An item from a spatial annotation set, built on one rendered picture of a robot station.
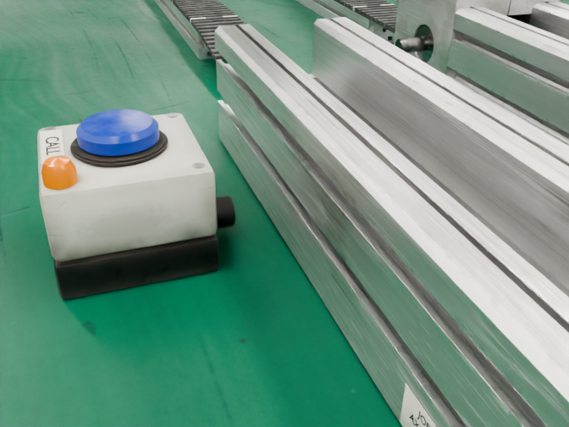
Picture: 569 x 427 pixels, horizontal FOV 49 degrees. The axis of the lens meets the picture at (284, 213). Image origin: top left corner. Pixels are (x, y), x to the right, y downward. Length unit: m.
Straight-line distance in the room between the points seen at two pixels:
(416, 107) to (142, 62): 0.38
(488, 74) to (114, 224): 0.30
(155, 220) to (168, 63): 0.36
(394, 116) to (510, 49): 0.13
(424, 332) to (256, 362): 0.09
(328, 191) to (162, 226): 0.08
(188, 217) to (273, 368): 0.08
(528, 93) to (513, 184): 0.18
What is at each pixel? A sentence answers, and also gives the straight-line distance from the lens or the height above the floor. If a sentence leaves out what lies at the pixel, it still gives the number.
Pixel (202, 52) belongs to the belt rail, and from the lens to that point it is 0.66.
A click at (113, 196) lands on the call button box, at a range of 0.29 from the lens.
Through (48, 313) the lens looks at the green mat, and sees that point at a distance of 0.32.
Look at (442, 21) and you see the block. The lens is 0.54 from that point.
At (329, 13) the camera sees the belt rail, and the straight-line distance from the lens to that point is 0.81.
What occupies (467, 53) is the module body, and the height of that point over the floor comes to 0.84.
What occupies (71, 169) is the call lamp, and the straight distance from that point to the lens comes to 0.29.
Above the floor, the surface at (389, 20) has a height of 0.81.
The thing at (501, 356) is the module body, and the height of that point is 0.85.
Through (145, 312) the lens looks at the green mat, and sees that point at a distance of 0.31.
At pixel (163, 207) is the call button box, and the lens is 0.30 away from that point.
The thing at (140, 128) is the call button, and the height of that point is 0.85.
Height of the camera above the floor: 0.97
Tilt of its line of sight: 31 degrees down
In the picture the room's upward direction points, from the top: 1 degrees clockwise
